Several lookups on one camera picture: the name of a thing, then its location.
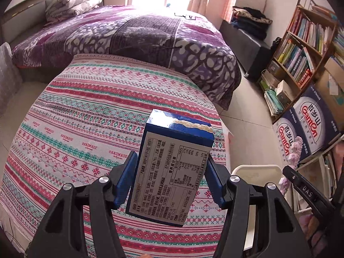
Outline blue cardboard food box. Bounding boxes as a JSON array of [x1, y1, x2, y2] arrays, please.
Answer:
[[126, 109, 215, 227]]

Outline white plastic trash bin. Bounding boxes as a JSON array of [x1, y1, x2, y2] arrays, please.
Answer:
[[231, 164, 284, 252]]

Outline hand in pink glove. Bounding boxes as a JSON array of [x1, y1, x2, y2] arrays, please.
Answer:
[[279, 136, 303, 196]]

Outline white metal shelf rack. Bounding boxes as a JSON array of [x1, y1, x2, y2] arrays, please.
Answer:
[[296, 135, 343, 199]]

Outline lower blue Ganten box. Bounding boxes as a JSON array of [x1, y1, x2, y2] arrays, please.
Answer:
[[273, 107, 311, 165]]

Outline blue ganten box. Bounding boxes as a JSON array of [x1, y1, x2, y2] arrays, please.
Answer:
[[273, 107, 311, 165], [293, 84, 341, 154]]

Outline striped patterned table cloth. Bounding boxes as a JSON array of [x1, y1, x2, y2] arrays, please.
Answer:
[[1, 54, 231, 252]]

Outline upper blue Ganten box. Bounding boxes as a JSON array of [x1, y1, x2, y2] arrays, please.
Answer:
[[293, 84, 341, 154]]

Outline grey checked cushion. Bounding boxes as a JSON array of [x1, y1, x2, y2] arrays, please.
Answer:
[[0, 42, 23, 116]]

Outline brown cardboard box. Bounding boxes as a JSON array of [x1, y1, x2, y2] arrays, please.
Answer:
[[315, 57, 344, 131]]

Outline wooden bookshelf with books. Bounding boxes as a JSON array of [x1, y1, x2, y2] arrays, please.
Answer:
[[258, 0, 341, 122]]

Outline purple patterned bed quilt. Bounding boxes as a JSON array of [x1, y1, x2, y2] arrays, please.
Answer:
[[12, 6, 241, 109]]

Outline dark bed headboard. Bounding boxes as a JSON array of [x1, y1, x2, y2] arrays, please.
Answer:
[[1, 0, 52, 44]]

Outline pile of folded clothes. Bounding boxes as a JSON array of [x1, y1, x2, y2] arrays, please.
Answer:
[[230, 7, 272, 40]]

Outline folded grey floral duvet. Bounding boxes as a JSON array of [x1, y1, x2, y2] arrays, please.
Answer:
[[45, 0, 103, 23]]

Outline black glasses on bed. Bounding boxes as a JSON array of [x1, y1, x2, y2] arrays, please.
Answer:
[[174, 12, 197, 21]]

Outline white storage box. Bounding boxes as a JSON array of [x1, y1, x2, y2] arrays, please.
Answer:
[[222, 0, 266, 23]]

